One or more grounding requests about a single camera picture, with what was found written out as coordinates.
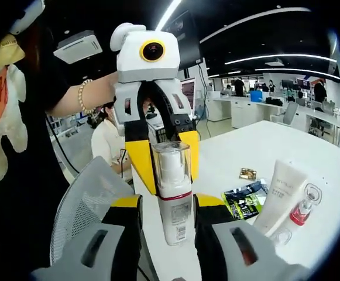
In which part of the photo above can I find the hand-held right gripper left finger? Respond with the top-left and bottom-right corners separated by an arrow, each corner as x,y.
30,194 -> 143,281

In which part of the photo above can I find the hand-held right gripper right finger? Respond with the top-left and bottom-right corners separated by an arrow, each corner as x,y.
193,193 -> 312,281

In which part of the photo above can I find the dark green skincare sachet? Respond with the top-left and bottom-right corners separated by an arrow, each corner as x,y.
221,178 -> 269,220

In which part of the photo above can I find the small skincare bottle red label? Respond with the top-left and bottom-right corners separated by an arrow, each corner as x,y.
151,141 -> 194,246

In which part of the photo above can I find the white skincare bottle clear cap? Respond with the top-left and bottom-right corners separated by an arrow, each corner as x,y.
270,227 -> 293,247

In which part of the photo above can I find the gold skincare sachet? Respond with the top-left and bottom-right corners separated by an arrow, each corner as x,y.
239,167 -> 258,180

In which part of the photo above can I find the white skincare tube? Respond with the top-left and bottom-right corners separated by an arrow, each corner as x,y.
253,159 -> 308,235

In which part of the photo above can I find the white skincare bottle red collar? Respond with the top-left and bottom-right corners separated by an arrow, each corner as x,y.
270,183 -> 323,238

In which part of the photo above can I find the desktop monitor screen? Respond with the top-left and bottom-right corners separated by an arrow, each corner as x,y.
180,77 -> 197,111

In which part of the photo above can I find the white ceiling air conditioner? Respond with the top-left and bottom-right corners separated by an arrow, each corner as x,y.
53,30 -> 104,64

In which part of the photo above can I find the black hanging display screen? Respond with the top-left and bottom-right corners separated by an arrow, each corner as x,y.
165,10 -> 203,71

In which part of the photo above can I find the curved ceiling light strip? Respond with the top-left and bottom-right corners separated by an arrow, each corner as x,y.
154,0 -> 183,32

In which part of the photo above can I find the long white office counter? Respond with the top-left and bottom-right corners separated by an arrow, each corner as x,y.
207,96 -> 287,129

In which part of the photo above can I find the white chest-worn device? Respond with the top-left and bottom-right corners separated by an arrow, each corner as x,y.
8,0 -> 47,35

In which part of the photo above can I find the linear ceiling light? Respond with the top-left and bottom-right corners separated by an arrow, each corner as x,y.
254,68 -> 340,80
224,53 -> 338,66

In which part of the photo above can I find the white office table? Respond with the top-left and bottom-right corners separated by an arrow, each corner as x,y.
303,107 -> 340,138

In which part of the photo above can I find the black cable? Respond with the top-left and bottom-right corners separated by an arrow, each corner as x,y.
45,115 -> 80,175

